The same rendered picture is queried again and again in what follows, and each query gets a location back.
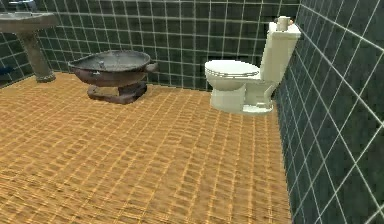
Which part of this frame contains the rusty brown round basin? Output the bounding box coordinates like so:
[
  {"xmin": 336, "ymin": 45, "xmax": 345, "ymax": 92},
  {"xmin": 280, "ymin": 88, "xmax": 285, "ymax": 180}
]
[{"xmin": 67, "ymin": 50, "xmax": 159, "ymax": 105}]

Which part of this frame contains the white toilet paper roll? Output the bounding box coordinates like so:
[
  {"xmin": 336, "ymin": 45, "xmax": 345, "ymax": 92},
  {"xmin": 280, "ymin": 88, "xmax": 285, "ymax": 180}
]
[{"xmin": 274, "ymin": 15, "xmax": 294, "ymax": 32}]

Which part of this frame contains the grey pedestal sink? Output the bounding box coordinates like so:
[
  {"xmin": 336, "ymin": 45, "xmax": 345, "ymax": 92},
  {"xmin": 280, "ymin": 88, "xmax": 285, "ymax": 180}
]
[{"xmin": 0, "ymin": 11, "xmax": 60, "ymax": 84}]

